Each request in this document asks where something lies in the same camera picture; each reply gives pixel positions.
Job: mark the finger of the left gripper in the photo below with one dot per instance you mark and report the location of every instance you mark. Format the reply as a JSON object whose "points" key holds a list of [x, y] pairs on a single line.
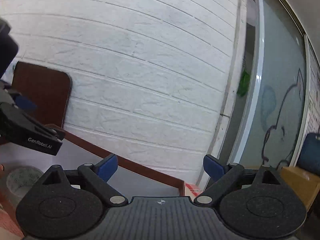
{"points": [[24, 103]]}

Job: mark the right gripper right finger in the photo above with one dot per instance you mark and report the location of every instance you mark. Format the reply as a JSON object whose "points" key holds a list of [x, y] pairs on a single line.
{"points": [[225, 180]]}

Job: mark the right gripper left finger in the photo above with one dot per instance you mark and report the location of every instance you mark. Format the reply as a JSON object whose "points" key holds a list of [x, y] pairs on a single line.
{"points": [[95, 178]]}

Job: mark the dark brown wooden board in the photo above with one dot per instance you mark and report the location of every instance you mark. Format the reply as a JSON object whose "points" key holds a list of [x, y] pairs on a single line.
{"points": [[47, 88]]}

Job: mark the red plaid bedsheet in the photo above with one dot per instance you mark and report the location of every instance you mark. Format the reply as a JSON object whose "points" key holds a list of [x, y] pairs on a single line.
{"points": [[192, 190]]}

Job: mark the red storage box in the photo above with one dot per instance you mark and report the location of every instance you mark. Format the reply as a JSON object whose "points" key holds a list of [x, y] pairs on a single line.
{"points": [[131, 179]]}

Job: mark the clear tape roll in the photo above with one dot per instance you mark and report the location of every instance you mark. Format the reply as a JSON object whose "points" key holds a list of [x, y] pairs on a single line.
{"points": [[20, 180]]}

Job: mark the frosted glass sliding door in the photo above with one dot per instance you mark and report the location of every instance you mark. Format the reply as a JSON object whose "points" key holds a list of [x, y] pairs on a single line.
{"points": [[266, 122]]}

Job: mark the large cardboard box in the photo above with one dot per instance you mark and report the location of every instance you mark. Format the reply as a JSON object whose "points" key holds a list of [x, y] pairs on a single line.
{"points": [[305, 184]]}

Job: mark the blue chair back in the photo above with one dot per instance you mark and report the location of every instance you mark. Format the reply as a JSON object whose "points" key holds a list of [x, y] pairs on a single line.
{"points": [[310, 154]]}

